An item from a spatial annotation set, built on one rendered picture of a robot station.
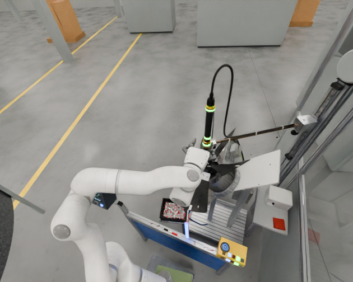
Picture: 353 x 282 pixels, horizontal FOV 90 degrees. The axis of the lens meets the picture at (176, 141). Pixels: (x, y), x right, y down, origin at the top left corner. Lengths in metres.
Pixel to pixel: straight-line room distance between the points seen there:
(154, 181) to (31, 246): 2.50
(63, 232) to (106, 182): 0.22
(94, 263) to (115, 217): 1.66
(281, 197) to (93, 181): 1.35
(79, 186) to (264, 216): 1.34
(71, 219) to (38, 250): 2.18
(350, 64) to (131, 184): 1.12
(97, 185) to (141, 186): 0.15
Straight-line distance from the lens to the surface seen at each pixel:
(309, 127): 1.32
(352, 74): 1.21
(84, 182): 0.71
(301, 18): 9.06
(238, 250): 1.29
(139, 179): 0.68
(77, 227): 0.78
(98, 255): 0.97
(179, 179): 0.62
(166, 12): 7.98
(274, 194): 1.62
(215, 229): 2.33
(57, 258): 2.77
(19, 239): 3.16
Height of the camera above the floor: 2.31
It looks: 48 degrees down
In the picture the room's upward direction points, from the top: 5 degrees counter-clockwise
